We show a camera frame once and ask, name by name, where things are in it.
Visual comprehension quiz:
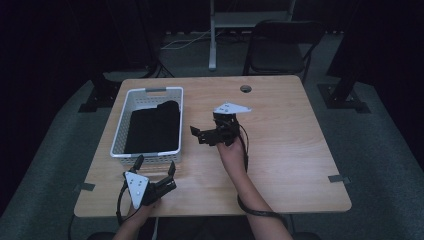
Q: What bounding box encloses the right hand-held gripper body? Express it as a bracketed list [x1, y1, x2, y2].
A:
[212, 101, 253, 148]

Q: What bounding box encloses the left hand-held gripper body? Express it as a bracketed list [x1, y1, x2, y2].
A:
[123, 170, 178, 210]

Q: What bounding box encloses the black cloth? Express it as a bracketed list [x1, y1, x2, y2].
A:
[123, 99, 181, 155]

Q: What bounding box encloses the white perforated plastic basket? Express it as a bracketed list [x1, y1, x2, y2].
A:
[109, 86, 185, 167]

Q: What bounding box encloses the person's left hand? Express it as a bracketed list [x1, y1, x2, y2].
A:
[127, 199, 163, 223]

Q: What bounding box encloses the person's right hand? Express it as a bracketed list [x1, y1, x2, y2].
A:
[216, 134, 249, 178]

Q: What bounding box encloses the grey tape piece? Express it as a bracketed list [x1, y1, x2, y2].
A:
[73, 182, 96, 192]
[328, 174, 352, 185]

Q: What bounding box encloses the black metal stand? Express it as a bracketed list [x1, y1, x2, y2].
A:
[316, 0, 372, 114]
[78, 71, 124, 114]

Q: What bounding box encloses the black chair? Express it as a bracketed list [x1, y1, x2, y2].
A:
[242, 19, 326, 84]

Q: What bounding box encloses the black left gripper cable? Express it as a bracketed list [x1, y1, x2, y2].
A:
[115, 181, 132, 226]

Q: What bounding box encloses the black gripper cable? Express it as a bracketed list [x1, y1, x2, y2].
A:
[115, 181, 132, 226]
[236, 124, 291, 231]

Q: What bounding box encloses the white floor cable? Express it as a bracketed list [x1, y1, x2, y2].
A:
[160, 29, 224, 51]

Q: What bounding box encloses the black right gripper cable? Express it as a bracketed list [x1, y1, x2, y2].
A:
[236, 124, 291, 231]

